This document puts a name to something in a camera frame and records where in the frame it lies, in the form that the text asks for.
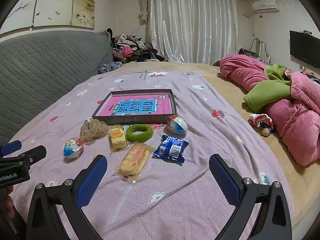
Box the yellow cake packet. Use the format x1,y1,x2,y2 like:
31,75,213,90
107,124,128,150

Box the blue cookie packet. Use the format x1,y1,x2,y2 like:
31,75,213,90
152,134,189,164

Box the grey quilted headboard cover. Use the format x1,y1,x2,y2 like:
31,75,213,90
0,31,114,145

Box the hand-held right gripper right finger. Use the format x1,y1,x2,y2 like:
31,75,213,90
209,154,293,240

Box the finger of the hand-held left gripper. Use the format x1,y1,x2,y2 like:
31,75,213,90
0,140,22,156
15,145,47,167

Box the white air conditioner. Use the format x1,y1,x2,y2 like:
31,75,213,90
251,0,280,14

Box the long clear bread packet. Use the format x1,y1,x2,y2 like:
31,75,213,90
114,142,155,182

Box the blue floral cloth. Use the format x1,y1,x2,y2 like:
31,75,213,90
97,61,123,75

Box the green fleece blanket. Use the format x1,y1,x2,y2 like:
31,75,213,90
243,64,297,113

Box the black wall television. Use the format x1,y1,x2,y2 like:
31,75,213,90
289,30,320,68

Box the white shiny curtain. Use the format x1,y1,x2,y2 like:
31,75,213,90
146,0,238,64

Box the purple strawberry print blanket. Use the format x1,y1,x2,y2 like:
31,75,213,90
9,70,294,240

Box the white hanging plush toy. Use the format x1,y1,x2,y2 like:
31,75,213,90
137,10,149,23

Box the white arched frame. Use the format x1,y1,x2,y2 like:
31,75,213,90
251,38,273,64

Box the pile of clothes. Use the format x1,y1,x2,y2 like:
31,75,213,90
105,28,169,63

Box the beige mesh pouch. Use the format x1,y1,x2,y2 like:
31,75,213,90
80,119,108,142

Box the blue red toy egg packet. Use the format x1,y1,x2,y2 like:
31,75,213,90
166,114,188,135
63,137,85,158

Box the pink shallow box tray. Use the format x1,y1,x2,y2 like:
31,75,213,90
92,89,177,125

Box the person's left hand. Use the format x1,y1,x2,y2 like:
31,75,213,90
0,184,15,213

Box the small cloth doll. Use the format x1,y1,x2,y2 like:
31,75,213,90
248,113,275,137

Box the pink quilt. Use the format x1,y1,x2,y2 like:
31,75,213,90
219,54,320,167

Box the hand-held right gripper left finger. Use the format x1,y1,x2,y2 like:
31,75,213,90
26,154,108,240

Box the floral wall painting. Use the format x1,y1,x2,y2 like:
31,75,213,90
0,0,96,34

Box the dark bag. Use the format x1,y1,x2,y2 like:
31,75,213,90
239,48,258,57

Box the green fuzzy ring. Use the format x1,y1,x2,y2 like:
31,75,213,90
126,124,154,142

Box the person's left forearm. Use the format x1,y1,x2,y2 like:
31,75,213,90
0,206,27,240

